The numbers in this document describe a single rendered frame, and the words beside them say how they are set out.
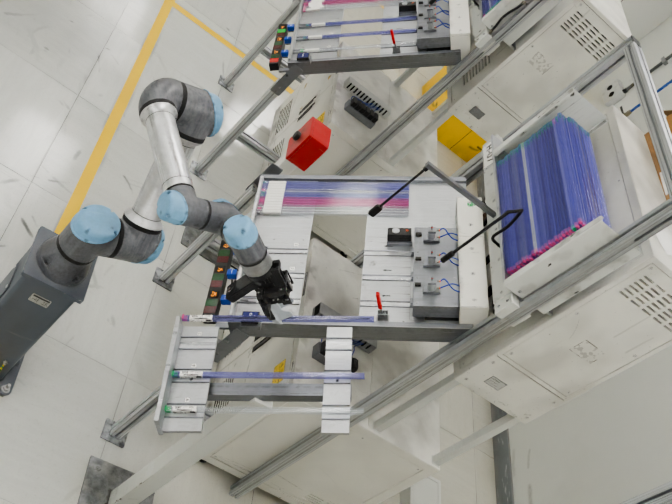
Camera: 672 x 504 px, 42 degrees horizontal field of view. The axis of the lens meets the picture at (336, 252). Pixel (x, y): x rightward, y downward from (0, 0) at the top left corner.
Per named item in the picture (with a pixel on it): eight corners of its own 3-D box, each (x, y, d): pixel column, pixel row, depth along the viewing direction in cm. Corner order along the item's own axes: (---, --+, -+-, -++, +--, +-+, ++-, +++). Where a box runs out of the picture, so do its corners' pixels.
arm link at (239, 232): (241, 206, 207) (257, 223, 201) (257, 237, 214) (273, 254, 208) (213, 224, 205) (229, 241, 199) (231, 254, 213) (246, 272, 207)
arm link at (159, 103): (141, 57, 222) (179, 202, 196) (178, 70, 230) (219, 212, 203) (119, 88, 228) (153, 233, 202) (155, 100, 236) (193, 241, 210)
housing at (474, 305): (457, 339, 253) (460, 306, 244) (454, 229, 289) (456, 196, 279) (485, 340, 252) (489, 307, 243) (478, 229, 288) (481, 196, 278)
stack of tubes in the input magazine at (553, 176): (505, 274, 236) (584, 220, 221) (495, 161, 273) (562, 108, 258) (536, 297, 241) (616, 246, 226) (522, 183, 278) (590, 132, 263)
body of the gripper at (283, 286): (292, 306, 218) (277, 275, 209) (260, 311, 220) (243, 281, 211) (294, 283, 223) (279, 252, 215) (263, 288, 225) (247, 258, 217)
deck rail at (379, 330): (230, 336, 257) (227, 321, 253) (231, 331, 258) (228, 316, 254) (472, 343, 251) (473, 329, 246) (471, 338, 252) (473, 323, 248)
